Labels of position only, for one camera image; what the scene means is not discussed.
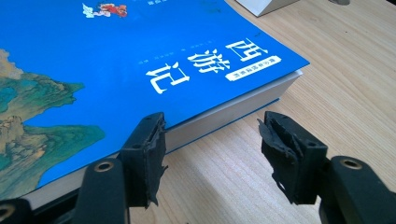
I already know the white expandable bookend rack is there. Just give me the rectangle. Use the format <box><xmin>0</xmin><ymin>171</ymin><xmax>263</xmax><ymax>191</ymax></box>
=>
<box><xmin>234</xmin><ymin>0</ymin><xmax>300</xmax><ymax>18</ymax></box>

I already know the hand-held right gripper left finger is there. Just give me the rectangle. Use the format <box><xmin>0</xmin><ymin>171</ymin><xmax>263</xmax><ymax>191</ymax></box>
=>
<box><xmin>120</xmin><ymin>111</ymin><xmax>169</xmax><ymax>209</ymax></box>

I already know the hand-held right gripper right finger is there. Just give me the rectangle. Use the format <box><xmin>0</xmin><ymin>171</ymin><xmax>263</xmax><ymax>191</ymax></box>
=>
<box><xmin>257</xmin><ymin>110</ymin><xmax>330</xmax><ymax>205</ymax></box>

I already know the thick blue book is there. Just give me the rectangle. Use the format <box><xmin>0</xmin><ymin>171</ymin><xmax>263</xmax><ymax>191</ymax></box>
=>
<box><xmin>0</xmin><ymin>0</ymin><xmax>311</xmax><ymax>203</ymax></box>

